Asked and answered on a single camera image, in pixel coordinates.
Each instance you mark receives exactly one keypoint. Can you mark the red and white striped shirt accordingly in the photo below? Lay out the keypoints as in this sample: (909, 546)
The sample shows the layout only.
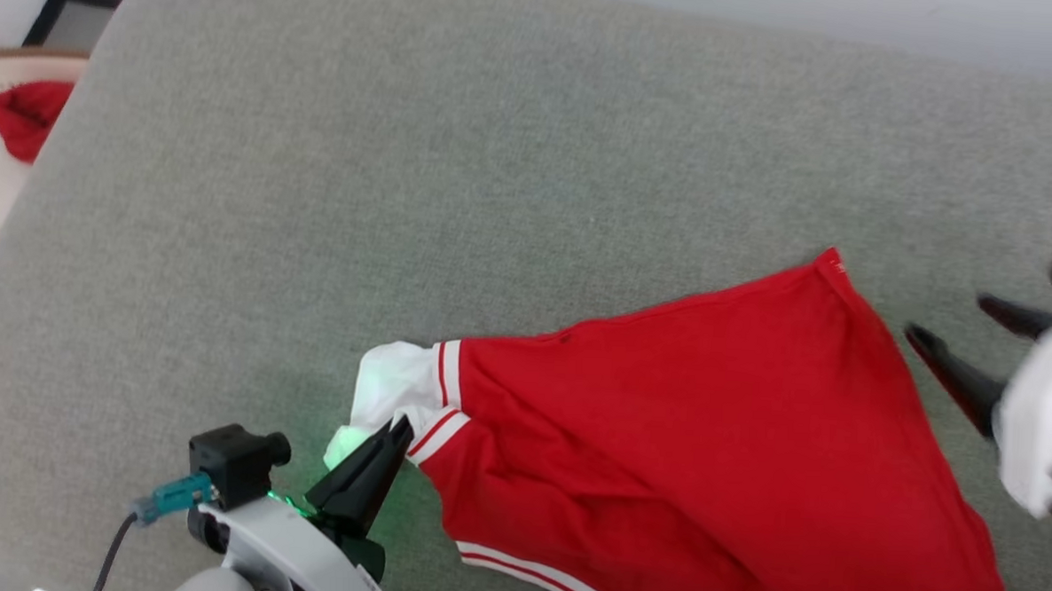
(707, 428)

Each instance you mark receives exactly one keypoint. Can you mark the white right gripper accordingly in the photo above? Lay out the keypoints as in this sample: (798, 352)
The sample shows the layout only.
(1049, 416)

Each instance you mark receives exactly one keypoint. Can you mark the red cloth in basket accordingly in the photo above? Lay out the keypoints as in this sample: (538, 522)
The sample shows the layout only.
(28, 118)

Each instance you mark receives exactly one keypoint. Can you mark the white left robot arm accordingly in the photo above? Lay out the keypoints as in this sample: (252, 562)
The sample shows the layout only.
(211, 586)

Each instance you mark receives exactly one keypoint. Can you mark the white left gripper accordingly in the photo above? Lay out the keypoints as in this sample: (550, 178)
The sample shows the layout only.
(293, 552)

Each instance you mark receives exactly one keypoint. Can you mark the grey fabric sofa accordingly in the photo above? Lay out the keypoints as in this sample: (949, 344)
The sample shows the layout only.
(406, 193)

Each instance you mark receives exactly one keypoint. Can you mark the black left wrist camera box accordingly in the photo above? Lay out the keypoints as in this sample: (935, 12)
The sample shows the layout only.
(234, 465)

